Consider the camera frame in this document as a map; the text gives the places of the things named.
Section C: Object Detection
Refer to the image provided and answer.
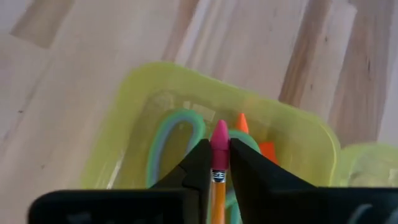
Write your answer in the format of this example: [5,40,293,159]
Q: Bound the yellow-green translucent pencil case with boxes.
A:
[80,61,398,191]

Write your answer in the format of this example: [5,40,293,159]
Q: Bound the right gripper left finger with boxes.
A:
[27,138,213,224]

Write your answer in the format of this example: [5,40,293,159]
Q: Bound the green handled scissors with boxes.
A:
[145,108,261,224]

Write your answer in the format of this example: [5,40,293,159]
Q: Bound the orange marker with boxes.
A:
[235,112,280,165]

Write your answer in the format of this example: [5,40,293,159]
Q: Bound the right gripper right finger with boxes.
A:
[229,138,398,224]

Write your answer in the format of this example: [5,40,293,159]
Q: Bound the orange pencil pink eraser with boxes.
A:
[210,119,231,224]

